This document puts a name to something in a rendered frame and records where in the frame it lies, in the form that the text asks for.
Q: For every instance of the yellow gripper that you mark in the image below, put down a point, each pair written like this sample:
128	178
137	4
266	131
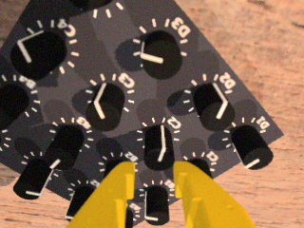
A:
205	204

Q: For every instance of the dark grey knob box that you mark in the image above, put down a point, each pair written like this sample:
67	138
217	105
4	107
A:
159	90

